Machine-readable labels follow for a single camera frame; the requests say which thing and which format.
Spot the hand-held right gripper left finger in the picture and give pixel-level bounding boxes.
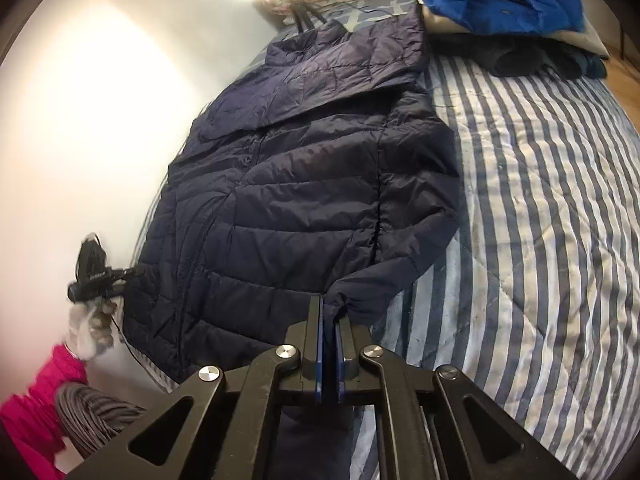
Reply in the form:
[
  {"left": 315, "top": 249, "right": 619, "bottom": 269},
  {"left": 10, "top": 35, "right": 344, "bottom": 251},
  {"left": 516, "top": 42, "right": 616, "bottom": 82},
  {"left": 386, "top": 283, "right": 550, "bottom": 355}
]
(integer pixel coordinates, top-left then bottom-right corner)
[{"left": 65, "top": 295, "right": 326, "bottom": 480}]

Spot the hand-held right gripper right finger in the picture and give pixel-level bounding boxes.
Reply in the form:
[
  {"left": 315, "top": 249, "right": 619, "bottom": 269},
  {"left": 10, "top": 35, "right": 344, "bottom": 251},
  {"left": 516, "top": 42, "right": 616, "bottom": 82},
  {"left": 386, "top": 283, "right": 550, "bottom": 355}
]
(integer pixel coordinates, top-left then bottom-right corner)
[{"left": 332, "top": 317, "right": 581, "bottom": 480}]

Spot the navy puffer jacket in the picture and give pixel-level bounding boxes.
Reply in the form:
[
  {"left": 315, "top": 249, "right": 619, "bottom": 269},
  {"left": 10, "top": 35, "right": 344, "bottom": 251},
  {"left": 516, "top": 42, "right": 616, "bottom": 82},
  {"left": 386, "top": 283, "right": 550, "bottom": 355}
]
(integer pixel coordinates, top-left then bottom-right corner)
[{"left": 122, "top": 7, "right": 461, "bottom": 480}]

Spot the pile of dark clothes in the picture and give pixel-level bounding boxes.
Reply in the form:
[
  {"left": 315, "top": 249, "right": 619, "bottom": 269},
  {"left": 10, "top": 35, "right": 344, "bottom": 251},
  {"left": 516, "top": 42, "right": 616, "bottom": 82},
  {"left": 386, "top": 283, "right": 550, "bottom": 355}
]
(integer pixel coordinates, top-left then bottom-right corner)
[{"left": 472, "top": 37, "right": 610, "bottom": 81}]

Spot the person's left hand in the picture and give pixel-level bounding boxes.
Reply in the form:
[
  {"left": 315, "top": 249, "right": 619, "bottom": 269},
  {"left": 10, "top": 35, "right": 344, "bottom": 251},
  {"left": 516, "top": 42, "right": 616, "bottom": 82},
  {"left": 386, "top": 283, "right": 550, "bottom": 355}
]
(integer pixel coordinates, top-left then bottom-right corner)
[{"left": 70, "top": 296, "right": 120, "bottom": 361}]

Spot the grey striped knit cloth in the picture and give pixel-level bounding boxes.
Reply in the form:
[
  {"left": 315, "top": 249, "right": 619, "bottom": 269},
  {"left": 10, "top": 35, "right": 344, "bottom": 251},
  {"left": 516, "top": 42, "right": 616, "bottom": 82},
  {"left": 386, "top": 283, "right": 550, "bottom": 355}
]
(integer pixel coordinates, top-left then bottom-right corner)
[{"left": 54, "top": 381, "right": 148, "bottom": 458}]

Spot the blue white striped blanket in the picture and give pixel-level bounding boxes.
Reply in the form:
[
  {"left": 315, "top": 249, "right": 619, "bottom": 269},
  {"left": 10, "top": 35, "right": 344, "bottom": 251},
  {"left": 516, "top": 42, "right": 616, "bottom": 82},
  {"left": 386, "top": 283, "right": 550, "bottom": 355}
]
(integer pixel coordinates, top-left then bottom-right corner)
[{"left": 130, "top": 50, "right": 640, "bottom": 480}]

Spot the black tripod stand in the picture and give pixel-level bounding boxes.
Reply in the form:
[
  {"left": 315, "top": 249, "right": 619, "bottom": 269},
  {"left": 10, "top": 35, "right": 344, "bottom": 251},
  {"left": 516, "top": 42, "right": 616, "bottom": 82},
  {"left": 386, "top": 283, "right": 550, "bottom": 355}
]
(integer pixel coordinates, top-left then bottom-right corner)
[{"left": 292, "top": 2, "right": 331, "bottom": 33}]

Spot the blue checkered bed sheet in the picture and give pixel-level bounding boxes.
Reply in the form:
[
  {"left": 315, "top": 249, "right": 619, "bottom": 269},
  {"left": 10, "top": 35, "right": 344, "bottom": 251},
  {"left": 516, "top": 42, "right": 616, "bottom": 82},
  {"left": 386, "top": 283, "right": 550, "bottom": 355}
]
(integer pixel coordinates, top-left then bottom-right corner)
[{"left": 340, "top": 0, "right": 423, "bottom": 31}]

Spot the bright blue jacket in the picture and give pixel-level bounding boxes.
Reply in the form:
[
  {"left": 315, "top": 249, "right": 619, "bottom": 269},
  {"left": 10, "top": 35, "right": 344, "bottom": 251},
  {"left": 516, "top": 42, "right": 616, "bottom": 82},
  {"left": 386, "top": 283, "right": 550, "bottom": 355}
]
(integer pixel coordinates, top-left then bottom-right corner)
[{"left": 402, "top": 0, "right": 586, "bottom": 41}]

